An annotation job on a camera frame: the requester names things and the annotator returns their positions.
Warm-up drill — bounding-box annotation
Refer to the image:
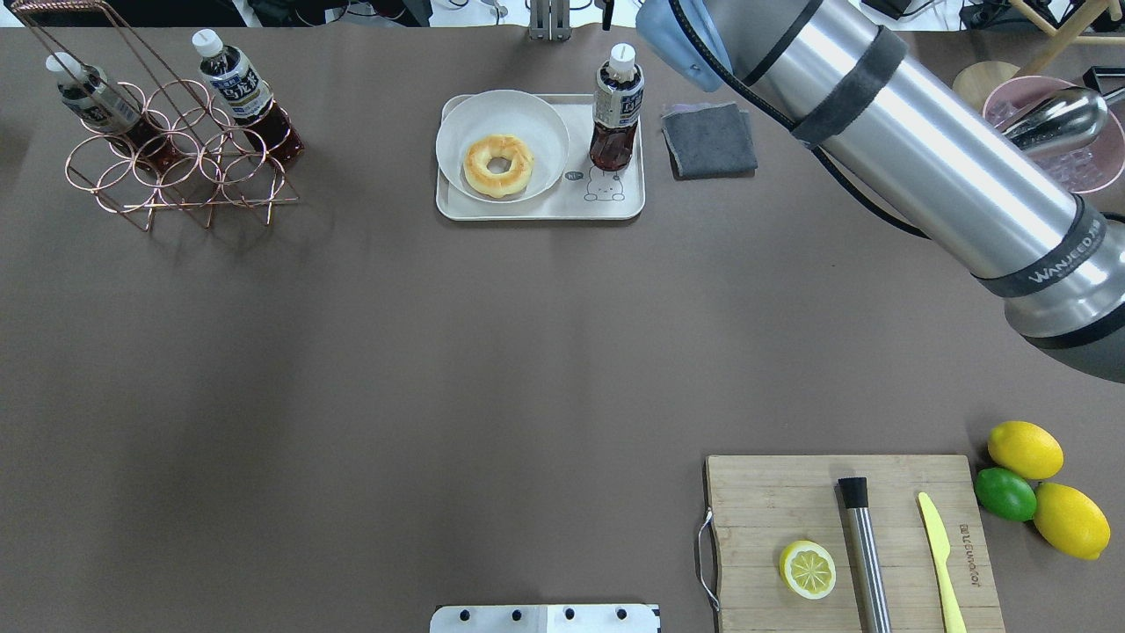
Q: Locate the tea bottle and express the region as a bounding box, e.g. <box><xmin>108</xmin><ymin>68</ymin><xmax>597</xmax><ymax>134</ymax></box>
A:
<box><xmin>192</xmin><ymin>29</ymin><xmax>305</xmax><ymax>165</ymax></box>
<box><xmin>588</xmin><ymin>40</ymin><xmax>644</xmax><ymax>171</ymax></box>
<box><xmin>45</xmin><ymin>51</ymin><xmax>185</xmax><ymax>177</ymax></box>

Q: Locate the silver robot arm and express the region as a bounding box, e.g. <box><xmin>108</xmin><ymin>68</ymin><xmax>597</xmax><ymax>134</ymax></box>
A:
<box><xmin>636</xmin><ymin>1</ymin><xmax>1124</xmax><ymax>383</ymax></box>

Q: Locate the beige serving tray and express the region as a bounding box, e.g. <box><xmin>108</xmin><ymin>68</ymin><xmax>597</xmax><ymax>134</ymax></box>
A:
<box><xmin>435</xmin><ymin>94</ymin><xmax>644</xmax><ymax>221</ymax></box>

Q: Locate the glazed donut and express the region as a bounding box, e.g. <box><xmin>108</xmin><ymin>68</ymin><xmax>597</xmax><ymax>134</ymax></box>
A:
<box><xmin>462</xmin><ymin>134</ymin><xmax>536</xmax><ymax>198</ymax></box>

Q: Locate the white plate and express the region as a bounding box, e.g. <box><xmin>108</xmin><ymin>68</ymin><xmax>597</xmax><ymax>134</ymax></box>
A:
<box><xmin>435</xmin><ymin>90</ymin><xmax>568</xmax><ymax>204</ymax></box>

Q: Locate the grey folded cloth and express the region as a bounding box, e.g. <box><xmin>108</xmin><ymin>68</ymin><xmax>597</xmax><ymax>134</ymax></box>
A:
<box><xmin>660</xmin><ymin>103</ymin><xmax>759</xmax><ymax>180</ymax></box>

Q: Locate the wooden cutting board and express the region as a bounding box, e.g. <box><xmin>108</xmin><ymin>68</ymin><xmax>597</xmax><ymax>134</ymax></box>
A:
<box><xmin>707</xmin><ymin>455</ymin><xmax>1005</xmax><ymax>632</ymax></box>

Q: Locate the metal muddler black tip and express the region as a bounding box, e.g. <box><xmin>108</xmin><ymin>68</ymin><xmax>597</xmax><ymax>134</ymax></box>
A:
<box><xmin>838</xmin><ymin>477</ymin><xmax>893</xmax><ymax>632</ymax></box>

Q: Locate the halved lemon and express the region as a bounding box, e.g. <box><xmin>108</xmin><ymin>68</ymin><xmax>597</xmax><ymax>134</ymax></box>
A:
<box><xmin>777</xmin><ymin>540</ymin><xmax>837</xmax><ymax>600</ymax></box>

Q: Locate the yellow plastic knife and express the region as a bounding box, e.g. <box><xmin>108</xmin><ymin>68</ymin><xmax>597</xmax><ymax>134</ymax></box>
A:
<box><xmin>917</xmin><ymin>491</ymin><xmax>968</xmax><ymax>633</ymax></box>

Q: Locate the wooden stand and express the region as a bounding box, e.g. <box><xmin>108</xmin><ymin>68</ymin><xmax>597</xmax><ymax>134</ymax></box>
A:
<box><xmin>952</xmin><ymin>1</ymin><xmax>1122</xmax><ymax>111</ymax></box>

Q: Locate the green lime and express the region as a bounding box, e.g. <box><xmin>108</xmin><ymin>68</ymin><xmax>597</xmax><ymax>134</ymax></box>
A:
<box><xmin>974</xmin><ymin>465</ymin><xmax>1038</xmax><ymax>522</ymax></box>

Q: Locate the whole lemon near lime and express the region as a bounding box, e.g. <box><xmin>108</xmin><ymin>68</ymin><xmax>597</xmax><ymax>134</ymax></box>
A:
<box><xmin>987</xmin><ymin>421</ymin><xmax>1065</xmax><ymax>480</ymax></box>

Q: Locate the whole lemon outer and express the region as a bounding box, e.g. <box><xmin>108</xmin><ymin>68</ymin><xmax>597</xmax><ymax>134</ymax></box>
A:
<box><xmin>1033</xmin><ymin>482</ymin><xmax>1112</xmax><ymax>560</ymax></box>

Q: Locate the pink bowl of ice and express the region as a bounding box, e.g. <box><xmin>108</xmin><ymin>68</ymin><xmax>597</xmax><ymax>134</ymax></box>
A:
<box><xmin>981</xmin><ymin>76</ymin><xmax>1124</xmax><ymax>195</ymax></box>

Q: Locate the metal ice scoop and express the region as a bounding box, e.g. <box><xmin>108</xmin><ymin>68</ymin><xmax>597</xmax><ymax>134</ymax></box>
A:
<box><xmin>998</xmin><ymin>85</ymin><xmax>1109</xmax><ymax>159</ymax></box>

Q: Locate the aluminium frame post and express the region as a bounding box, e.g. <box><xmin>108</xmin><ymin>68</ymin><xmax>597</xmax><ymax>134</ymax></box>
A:
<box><xmin>527</xmin><ymin>0</ymin><xmax>573</xmax><ymax>40</ymax></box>

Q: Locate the white camera post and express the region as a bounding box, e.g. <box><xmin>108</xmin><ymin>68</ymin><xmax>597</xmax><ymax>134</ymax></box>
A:
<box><xmin>429</xmin><ymin>602</ymin><xmax>663</xmax><ymax>632</ymax></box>

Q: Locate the copper wire bottle rack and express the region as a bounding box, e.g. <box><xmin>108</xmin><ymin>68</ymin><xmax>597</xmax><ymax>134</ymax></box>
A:
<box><xmin>11</xmin><ymin>1</ymin><xmax>299</xmax><ymax>230</ymax></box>

